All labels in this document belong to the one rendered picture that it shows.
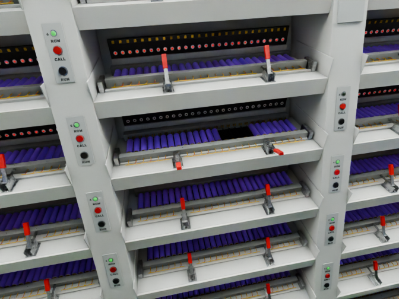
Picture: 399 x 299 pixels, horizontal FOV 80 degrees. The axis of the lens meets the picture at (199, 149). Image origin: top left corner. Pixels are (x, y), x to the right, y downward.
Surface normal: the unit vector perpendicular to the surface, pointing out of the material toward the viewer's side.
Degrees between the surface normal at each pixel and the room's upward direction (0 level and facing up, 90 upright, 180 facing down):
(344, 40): 90
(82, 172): 90
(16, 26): 110
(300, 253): 20
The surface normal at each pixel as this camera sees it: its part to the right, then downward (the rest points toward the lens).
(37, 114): 0.18, 0.60
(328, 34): -0.98, 0.14
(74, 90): 0.15, 0.29
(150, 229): -0.04, -0.79
